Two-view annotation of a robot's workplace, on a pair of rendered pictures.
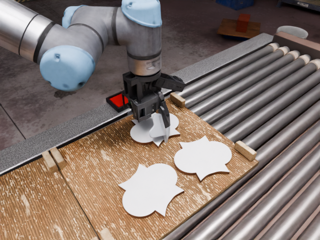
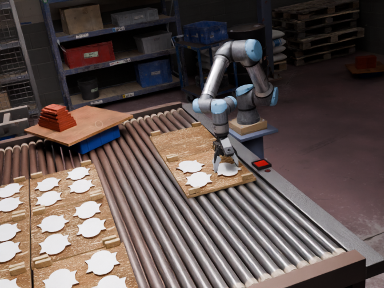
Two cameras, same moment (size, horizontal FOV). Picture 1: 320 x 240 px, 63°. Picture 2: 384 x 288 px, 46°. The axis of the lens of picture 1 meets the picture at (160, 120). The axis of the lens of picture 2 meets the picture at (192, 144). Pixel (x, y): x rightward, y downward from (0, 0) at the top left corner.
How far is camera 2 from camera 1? 2.30 m
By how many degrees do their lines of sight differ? 90
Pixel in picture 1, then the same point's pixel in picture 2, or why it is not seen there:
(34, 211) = (196, 147)
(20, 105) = not seen: outside the picture
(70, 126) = (246, 152)
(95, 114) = (254, 158)
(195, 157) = (199, 176)
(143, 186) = (191, 164)
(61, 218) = (190, 152)
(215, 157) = (195, 182)
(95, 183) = (202, 157)
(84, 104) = not seen: outside the picture
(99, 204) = (191, 158)
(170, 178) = (191, 170)
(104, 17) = not seen: hidden behind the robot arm
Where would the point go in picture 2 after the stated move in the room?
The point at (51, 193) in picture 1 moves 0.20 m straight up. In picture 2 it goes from (202, 150) to (198, 116)
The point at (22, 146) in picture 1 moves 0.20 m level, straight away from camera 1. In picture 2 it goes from (236, 144) to (268, 136)
